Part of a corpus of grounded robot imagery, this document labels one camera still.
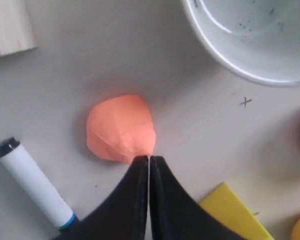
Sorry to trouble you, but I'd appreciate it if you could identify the light wooden cube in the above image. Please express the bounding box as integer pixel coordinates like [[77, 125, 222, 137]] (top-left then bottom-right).
[[0, 0, 38, 57]]

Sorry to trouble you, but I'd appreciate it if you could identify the orange clay lump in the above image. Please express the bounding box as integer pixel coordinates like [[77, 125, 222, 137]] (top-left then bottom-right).
[[86, 95, 156, 164]]

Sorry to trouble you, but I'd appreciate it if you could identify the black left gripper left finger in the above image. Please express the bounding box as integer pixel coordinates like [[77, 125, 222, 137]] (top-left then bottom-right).
[[55, 156, 149, 240]]

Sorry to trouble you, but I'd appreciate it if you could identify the black and white marker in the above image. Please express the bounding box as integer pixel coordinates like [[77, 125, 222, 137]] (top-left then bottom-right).
[[0, 137, 79, 232]]

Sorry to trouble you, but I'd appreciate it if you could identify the white ceramic bowl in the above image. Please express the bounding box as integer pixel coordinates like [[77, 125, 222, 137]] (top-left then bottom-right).
[[182, 0, 300, 87]]

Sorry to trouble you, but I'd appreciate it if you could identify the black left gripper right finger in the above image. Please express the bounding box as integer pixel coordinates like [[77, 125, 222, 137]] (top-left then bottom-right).
[[149, 156, 240, 240]]

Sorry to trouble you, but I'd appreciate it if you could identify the yellow foam cube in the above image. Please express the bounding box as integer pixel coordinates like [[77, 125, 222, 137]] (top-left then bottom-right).
[[198, 182, 273, 240]]

